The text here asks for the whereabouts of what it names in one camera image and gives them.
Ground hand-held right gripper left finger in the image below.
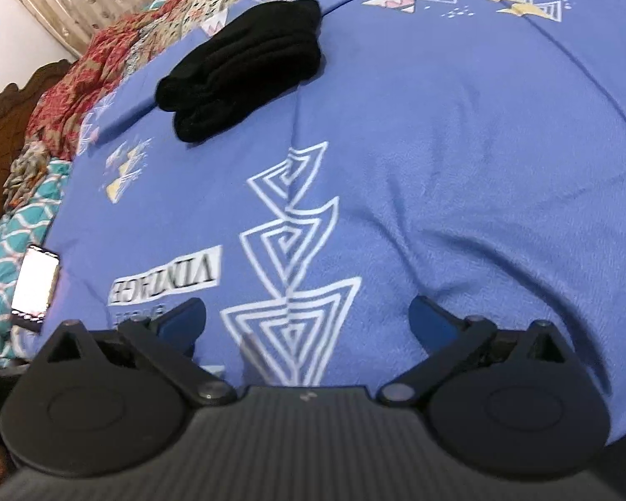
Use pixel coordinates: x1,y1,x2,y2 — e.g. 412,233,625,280
46,296,237,406

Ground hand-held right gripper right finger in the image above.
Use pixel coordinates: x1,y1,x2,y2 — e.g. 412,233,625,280
378,294,576,407

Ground black pants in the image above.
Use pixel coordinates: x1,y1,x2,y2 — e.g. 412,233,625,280
155,0,324,144

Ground blue printed bedsheet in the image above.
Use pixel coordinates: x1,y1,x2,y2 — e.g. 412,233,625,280
10,0,626,450

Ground smartphone with white screen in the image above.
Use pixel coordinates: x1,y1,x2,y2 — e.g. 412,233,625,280
9,244,62,332

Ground teal patterned pillow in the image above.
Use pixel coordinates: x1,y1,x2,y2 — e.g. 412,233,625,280
0,159,73,369

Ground multicoloured floral cloth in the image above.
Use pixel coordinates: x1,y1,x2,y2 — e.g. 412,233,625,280
4,140,50,208

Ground brown wooden headboard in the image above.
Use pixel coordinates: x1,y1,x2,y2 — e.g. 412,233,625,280
0,59,76,264

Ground red floral quilt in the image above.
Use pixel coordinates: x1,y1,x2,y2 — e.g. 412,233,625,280
23,0,314,160

